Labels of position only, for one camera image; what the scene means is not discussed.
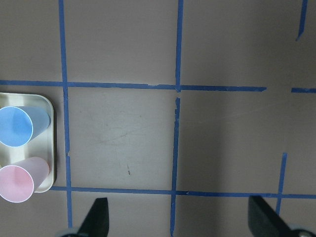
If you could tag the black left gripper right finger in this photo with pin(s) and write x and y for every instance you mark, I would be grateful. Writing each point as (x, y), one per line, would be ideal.
(263, 221)

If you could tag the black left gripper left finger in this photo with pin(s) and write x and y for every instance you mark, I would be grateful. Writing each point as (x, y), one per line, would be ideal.
(96, 223)

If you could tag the blue cup on tray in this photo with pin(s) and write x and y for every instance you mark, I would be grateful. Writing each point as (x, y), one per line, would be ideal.
(21, 124)

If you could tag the cream plastic tray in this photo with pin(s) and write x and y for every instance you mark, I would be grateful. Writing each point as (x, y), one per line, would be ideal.
(42, 146)

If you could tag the pink plastic cup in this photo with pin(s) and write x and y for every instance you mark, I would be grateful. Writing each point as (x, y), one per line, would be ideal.
(19, 180)

